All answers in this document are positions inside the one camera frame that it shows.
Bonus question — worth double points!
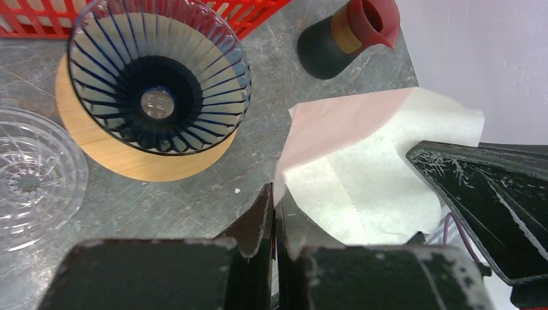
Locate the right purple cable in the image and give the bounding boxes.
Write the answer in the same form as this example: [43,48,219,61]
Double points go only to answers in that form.
[441,212,483,264]

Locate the round wooden dripper holder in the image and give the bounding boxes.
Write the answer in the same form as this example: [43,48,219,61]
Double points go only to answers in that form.
[55,56,236,182]

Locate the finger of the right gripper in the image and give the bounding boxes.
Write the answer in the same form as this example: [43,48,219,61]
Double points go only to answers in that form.
[406,141,547,285]

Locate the white paper coffee filter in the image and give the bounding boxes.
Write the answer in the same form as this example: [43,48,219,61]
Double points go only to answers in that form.
[273,87,485,245]

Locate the clear glass dripper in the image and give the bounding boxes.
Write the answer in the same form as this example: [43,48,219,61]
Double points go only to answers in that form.
[1,107,89,252]

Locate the red plastic shopping basket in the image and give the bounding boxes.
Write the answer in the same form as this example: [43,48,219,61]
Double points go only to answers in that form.
[1,0,289,39]

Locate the dark red black cup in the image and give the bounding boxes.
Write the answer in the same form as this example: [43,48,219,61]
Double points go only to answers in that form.
[296,0,401,81]

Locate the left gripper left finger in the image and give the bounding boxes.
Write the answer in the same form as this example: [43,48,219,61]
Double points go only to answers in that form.
[39,183,274,309]

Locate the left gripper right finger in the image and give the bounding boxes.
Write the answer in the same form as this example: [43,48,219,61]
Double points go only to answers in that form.
[276,202,493,309]

